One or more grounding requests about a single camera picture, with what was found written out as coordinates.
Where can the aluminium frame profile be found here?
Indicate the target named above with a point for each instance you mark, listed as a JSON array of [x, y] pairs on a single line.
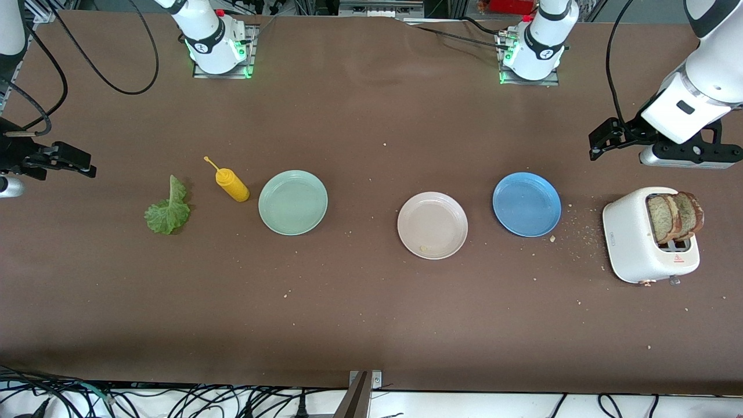
[[49, 10]]

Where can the yellow mustard squeeze bottle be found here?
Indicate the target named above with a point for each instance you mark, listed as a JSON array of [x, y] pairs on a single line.
[[233, 187]]

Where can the blue plate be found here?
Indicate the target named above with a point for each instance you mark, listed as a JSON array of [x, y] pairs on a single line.
[[527, 204]]

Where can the green lettuce leaf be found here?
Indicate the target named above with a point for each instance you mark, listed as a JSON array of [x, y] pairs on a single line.
[[165, 217]]

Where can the brown bread slice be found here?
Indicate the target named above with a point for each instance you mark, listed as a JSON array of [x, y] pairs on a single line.
[[659, 217], [693, 212]]

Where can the beige plate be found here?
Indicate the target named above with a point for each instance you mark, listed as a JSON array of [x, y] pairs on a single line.
[[432, 225]]

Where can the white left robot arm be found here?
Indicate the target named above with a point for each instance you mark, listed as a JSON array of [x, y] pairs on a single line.
[[702, 87]]

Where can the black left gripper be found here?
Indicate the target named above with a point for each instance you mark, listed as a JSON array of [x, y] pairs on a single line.
[[633, 132]]

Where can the pale green plate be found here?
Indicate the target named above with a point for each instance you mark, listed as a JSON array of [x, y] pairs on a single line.
[[293, 203]]

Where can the white toaster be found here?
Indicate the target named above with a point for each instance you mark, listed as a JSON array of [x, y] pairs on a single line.
[[630, 244]]

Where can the grey metal box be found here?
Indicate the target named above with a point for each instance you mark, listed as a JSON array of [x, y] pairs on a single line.
[[377, 8]]

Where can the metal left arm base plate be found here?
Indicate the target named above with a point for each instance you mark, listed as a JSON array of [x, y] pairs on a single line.
[[551, 83]]

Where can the red box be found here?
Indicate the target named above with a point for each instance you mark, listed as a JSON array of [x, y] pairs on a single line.
[[511, 6]]

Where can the black floor plug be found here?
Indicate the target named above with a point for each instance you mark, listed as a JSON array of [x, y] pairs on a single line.
[[300, 409]]

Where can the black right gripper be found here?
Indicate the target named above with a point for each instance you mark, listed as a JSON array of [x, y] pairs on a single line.
[[13, 152]]

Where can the dark metal bar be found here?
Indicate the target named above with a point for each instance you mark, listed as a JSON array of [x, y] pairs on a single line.
[[355, 400]]

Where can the silver metal clamp bracket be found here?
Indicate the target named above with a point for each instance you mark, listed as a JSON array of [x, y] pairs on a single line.
[[377, 380]]

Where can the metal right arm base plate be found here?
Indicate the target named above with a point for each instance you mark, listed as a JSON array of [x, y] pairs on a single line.
[[251, 52]]

